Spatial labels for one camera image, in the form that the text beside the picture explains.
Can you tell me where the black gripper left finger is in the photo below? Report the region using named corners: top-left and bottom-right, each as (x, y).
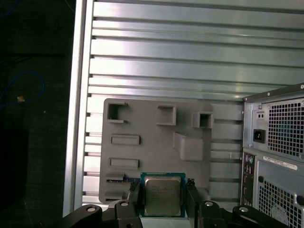
top-left (62, 184), bottom-right (141, 228)

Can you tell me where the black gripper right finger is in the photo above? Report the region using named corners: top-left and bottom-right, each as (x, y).
top-left (186, 178), bottom-right (289, 228)

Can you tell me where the silver-topped CPU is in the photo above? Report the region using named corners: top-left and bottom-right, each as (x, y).
top-left (139, 172), bottom-right (187, 217)

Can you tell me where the RAM stick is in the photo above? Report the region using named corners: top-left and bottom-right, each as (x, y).
top-left (106, 172), bottom-right (141, 184)

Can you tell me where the black open PC case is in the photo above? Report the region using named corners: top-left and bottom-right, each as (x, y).
top-left (239, 82), bottom-right (304, 228)

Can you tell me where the grey parts rack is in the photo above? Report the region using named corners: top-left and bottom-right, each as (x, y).
top-left (97, 97), bottom-right (214, 204)

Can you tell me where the grey power supply unit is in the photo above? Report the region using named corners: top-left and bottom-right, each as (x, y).
top-left (251, 101), bottom-right (304, 164)

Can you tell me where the blue floor cable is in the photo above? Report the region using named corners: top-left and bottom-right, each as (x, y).
top-left (0, 70), bottom-right (46, 109)

